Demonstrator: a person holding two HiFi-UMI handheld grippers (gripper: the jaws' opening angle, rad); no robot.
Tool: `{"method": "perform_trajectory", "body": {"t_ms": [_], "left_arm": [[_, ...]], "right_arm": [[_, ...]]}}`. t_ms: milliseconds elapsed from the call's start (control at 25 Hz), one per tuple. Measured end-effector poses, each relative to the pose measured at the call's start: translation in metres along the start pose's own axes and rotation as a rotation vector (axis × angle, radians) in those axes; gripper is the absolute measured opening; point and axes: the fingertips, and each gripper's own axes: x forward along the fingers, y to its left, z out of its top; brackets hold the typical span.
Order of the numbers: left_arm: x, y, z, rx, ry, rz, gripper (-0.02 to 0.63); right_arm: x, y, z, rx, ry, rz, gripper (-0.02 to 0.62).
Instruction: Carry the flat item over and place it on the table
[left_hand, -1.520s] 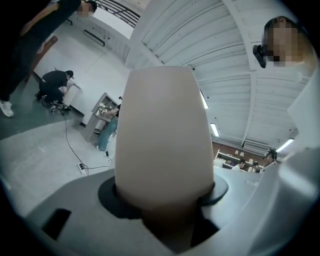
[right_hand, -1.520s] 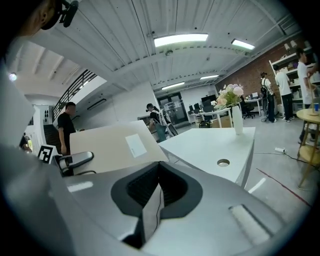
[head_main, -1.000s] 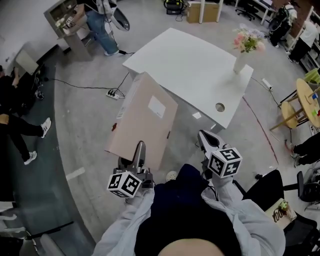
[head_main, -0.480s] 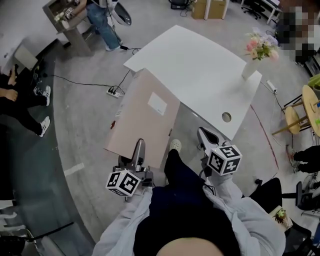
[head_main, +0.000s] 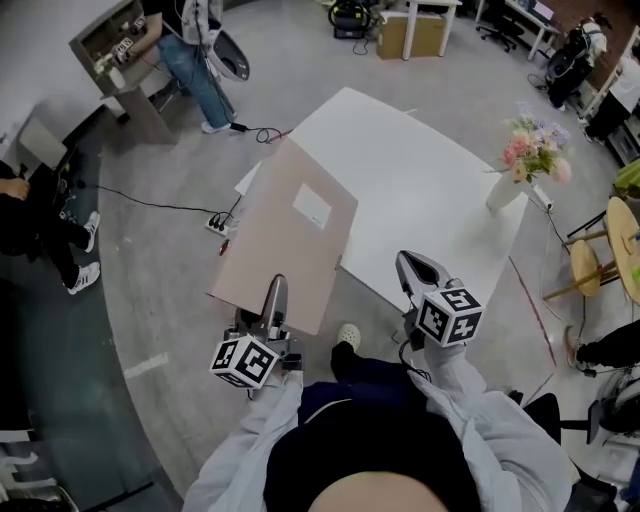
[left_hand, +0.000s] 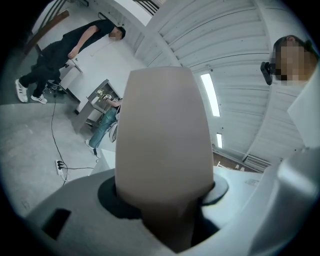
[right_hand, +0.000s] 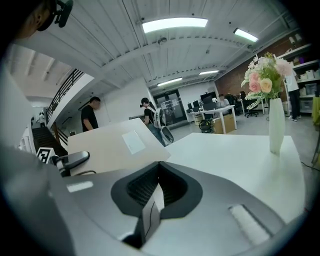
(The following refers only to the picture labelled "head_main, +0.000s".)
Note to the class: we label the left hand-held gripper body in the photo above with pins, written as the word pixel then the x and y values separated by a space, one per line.
pixel 247 360

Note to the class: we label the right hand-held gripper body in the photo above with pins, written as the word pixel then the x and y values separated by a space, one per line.
pixel 450 315

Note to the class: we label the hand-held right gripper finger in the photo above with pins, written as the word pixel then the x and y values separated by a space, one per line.
pixel 404 275
pixel 432 267

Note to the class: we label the pink item folder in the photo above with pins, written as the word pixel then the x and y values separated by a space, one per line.
pixel 280 235

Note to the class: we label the person's left forearm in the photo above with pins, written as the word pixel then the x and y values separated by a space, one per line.
pixel 250 440

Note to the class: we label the person's right forearm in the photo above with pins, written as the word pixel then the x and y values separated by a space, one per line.
pixel 480 415

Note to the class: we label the person's white shoe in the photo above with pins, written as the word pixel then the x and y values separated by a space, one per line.
pixel 349 334

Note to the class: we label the white power strip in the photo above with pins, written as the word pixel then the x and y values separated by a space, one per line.
pixel 220 223
pixel 542 196

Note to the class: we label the white vase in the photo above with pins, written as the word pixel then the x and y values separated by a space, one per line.
pixel 502 192

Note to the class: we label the white table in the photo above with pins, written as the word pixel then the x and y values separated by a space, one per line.
pixel 415 165

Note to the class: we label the person's dark trouser leg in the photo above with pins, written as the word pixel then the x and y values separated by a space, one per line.
pixel 360 370

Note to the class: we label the round wooden stool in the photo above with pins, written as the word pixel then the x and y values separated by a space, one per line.
pixel 585 260

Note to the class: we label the person's black torso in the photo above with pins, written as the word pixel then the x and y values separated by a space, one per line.
pixel 370 440

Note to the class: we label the pastel flower bouquet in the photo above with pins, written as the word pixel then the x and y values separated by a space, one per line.
pixel 535 145

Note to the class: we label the black power adapter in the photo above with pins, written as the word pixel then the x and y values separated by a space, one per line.
pixel 239 126

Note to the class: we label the round wooden side table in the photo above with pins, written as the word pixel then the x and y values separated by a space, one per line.
pixel 622 235

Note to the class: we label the cardboard box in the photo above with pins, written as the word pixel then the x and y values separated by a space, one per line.
pixel 400 35

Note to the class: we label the white oval shell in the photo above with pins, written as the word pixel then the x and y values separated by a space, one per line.
pixel 231 57

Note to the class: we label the black office chair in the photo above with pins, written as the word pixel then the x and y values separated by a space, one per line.
pixel 500 25

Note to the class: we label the white desk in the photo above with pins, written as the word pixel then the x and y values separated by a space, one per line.
pixel 435 15

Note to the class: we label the grey cabinet stand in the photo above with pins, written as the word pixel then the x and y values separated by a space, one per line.
pixel 130 95

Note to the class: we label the black yellow vacuum machine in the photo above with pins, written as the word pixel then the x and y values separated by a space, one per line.
pixel 352 17

